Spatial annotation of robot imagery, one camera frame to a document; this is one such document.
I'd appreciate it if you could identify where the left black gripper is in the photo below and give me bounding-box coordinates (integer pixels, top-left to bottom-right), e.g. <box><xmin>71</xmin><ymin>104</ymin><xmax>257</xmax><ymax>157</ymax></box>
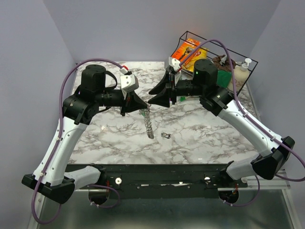
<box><xmin>95</xmin><ymin>88</ymin><xmax>148</xmax><ymax>116</ymax></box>

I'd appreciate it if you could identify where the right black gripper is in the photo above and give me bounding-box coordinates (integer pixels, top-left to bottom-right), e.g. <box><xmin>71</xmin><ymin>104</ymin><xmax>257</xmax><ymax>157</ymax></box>
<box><xmin>148</xmin><ymin>70</ymin><xmax>204</xmax><ymax>109</ymax></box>

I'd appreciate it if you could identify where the silver keyring chain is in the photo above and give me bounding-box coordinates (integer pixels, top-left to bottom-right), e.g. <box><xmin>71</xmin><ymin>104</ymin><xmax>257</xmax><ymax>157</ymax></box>
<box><xmin>139</xmin><ymin>104</ymin><xmax>155</xmax><ymax>139</ymax></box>

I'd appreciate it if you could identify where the small silver key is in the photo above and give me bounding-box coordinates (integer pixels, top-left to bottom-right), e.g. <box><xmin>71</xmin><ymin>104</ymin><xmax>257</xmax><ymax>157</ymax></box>
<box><xmin>161</xmin><ymin>132</ymin><xmax>171</xmax><ymax>139</ymax></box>

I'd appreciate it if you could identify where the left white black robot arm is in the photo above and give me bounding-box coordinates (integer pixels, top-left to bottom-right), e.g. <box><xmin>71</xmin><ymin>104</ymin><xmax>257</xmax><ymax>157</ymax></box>
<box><xmin>21</xmin><ymin>64</ymin><xmax>147</xmax><ymax>204</ymax></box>

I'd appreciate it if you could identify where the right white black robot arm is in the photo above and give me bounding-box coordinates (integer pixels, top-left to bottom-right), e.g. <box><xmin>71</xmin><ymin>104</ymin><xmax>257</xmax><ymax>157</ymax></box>
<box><xmin>148</xmin><ymin>58</ymin><xmax>295</xmax><ymax>187</ymax></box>

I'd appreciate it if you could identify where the green white snack packet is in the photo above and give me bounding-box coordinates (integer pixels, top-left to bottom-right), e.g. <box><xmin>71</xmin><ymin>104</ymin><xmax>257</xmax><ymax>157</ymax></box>
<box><xmin>180</xmin><ymin>96</ymin><xmax>186</xmax><ymax>102</ymax></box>

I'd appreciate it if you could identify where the yellow chips bag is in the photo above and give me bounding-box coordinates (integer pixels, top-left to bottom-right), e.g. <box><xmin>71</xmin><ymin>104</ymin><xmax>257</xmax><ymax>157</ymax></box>
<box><xmin>182</xmin><ymin>48</ymin><xmax>209</xmax><ymax>73</ymax></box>

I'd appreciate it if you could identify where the green brown paper bag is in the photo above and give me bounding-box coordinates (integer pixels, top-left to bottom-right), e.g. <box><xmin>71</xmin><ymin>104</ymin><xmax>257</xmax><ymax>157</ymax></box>
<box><xmin>212</xmin><ymin>55</ymin><xmax>232</xmax><ymax>88</ymax></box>

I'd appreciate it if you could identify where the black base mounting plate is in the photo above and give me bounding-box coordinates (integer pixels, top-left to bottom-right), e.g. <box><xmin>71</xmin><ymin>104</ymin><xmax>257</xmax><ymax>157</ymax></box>
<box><xmin>83</xmin><ymin>164</ymin><xmax>247</xmax><ymax>200</ymax></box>

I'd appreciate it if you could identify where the cream pump lotion bottle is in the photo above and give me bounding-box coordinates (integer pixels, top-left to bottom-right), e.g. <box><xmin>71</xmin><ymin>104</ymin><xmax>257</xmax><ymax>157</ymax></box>
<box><xmin>234</xmin><ymin>58</ymin><xmax>252</xmax><ymax>92</ymax></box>

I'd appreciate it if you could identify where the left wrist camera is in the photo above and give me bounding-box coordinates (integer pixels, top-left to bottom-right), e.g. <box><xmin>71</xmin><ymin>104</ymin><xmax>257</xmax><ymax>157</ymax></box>
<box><xmin>120</xmin><ymin>74</ymin><xmax>139</xmax><ymax>93</ymax></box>

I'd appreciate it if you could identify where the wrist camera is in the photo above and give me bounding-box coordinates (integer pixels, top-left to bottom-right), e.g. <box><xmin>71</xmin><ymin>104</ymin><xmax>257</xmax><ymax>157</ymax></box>
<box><xmin>164</xmin><ymin>57</ymin><xmax>181</xmax><ymax>74</ymax></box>
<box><xmin>120</xmin><ymin>74</ymin><xmax>139</xmax><ymax>93</ymax></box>

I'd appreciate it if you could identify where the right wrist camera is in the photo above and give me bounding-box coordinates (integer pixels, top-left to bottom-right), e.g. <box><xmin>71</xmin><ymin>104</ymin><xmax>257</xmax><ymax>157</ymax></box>
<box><xmin>164</xmin><ymin>57</ymin><xmax>181</xmax><ymax>74</ymax></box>

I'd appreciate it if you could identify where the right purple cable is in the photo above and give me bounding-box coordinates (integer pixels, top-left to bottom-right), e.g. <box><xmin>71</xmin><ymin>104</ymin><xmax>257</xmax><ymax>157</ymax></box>
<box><xmin>177</xmin><ymin>39</ymin><xmax>305</xmax><ymax>207</ymax></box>

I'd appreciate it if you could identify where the purple cable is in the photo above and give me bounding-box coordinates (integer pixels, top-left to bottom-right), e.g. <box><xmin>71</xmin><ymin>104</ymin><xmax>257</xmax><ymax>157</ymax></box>
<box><xmin>177</xmin><ymin>39</ymin><xmax>305</xmax><ymax>207</ymax></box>
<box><xmin>31</xmin><ymin>58</ymin><xmax>129</xmax><ymax>225</ymax></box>

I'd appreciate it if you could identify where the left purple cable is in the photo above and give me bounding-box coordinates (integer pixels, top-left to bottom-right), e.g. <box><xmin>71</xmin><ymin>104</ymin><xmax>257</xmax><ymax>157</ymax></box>
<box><xmin>31</xmin><ymin>58</ymin><xmax>129</xmax><ymax>225</ymax></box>

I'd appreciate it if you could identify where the black wire shelf rack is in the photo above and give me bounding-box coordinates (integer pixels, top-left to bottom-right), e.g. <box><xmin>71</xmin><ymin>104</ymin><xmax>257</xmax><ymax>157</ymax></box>
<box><xmin>173</xmin><ymin>31</ymin><xmax>258</xmax><ymax>94</ymax></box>

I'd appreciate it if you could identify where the aluminium extrusion rail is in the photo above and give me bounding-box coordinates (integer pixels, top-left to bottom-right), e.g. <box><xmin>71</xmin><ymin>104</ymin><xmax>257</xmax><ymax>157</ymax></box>
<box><xmin>75</xmin><ymin>165</ymin><xmax>288</xmax><ymax>192</ymax></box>

